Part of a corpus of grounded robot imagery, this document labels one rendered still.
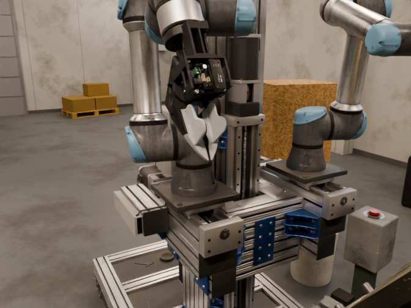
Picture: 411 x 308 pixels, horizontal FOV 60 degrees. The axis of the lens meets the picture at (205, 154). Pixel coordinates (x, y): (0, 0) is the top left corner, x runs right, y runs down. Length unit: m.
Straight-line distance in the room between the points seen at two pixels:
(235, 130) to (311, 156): 0.31
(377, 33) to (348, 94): 0.47
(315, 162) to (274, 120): 1.23
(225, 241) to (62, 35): 8.92
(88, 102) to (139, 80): 7.68
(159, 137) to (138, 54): 0.25
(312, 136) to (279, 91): 1.23
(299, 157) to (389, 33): 0.60
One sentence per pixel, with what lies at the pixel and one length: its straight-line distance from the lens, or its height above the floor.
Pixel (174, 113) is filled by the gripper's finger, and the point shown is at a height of 1.38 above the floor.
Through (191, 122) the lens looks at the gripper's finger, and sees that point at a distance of 0.57.
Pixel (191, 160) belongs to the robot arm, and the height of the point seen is 1.15.
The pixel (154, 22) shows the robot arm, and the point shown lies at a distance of 0.72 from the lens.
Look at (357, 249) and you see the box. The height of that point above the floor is 0.81.
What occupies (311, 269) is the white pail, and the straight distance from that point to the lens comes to 2.49.
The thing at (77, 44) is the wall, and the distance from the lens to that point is 9.76.
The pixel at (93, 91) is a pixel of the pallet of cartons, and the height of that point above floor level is 0.52.
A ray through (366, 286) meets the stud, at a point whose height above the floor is 0.88.
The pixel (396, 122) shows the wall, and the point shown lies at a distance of 5.33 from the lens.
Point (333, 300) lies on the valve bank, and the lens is 1.20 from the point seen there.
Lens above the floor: 1.48
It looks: 16 degrees down
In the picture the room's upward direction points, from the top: straight up
